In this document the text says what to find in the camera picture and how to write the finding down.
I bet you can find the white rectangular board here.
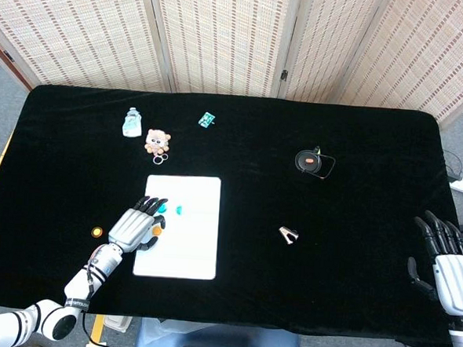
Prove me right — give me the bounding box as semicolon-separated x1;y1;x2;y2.
131;172;223;282

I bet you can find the black velvet tablecloth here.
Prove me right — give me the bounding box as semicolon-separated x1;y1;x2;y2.
0;81;463;347

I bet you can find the woven bamboo screen panel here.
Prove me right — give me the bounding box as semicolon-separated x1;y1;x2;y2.
0;0;180;100
275;0;388;108
332;0;463;130
140;0;302;102

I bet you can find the pink plush toy keychain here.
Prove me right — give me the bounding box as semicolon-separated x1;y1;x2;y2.
143;127;172;166

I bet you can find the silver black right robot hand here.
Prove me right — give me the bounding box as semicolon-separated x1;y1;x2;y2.
403;209;463;316

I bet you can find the black pot with handle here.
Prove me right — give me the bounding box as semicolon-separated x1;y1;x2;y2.
293;144;337;182

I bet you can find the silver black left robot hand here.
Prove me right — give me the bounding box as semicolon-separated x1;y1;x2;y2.
107;193;170;257

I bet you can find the crumpled white blue packet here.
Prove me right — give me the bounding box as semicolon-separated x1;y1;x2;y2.
122;105;144;139

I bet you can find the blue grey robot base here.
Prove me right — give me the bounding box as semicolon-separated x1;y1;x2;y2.
133;316;304;347

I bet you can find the black floor cable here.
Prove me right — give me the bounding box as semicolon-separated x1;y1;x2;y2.
441;148;463;181

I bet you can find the silver black staple remover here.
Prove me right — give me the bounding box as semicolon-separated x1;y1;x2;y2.
277;225;301;245

